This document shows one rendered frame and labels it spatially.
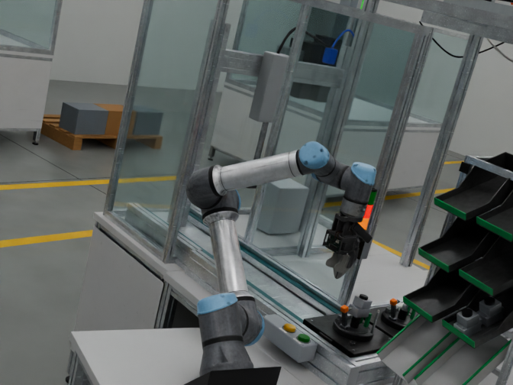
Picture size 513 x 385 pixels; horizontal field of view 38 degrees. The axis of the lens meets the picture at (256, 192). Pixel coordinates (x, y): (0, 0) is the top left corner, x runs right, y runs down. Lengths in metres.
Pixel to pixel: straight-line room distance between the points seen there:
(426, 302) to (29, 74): 5.65
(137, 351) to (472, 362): 1.00
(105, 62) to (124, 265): 8.77
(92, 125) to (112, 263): 4.64
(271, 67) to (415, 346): 1.41
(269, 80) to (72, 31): 8.28
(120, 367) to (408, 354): 0.87
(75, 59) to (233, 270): 9.39
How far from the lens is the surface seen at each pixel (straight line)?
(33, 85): 7.48
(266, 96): 3.26
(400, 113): 2.61
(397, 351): 2.40
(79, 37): 11.47
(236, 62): 3.20
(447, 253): 2.29
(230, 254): 2.30
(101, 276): 3.41
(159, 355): 2.36
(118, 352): 2.33
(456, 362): 2.34
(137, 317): 3.17
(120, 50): 11.98
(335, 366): 2.41
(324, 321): 2.59
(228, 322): 2.10
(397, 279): 3.55
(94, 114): 7.84
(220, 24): 2.81
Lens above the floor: 1.99
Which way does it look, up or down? 15 degrees down
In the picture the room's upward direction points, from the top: 14 degrees clockwise
